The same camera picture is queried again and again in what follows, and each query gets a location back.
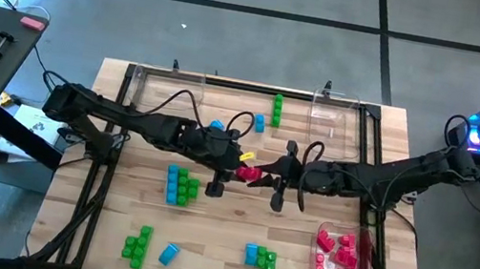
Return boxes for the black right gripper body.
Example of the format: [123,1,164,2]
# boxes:
[268,138,323,218]

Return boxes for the white paper booklet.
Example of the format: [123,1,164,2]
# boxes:
[0,99,73,166]

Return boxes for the green four-stud block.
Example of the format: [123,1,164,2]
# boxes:
[269,93,286,129]
[130,224,155,269]
[174,168,193,208]

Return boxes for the black aluminium table frame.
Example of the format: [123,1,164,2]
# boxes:
[20,50,455,269]

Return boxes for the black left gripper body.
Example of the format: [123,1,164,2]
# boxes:
[184,123,249,201]

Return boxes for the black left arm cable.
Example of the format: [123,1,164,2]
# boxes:
[223,107,258,145]

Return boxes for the blue four-stud block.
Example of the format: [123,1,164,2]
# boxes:
[162,163,183,206]

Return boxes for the pink rectangular block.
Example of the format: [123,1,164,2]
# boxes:
[18,15,49,33]

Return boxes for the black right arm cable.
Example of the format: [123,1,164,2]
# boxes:
[294,138,327,215]

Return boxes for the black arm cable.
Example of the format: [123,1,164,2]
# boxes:
[223,107,258,145]
[294,138,327,215]

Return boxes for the small yellow object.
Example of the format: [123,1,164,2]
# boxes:
[0,90,16,109]

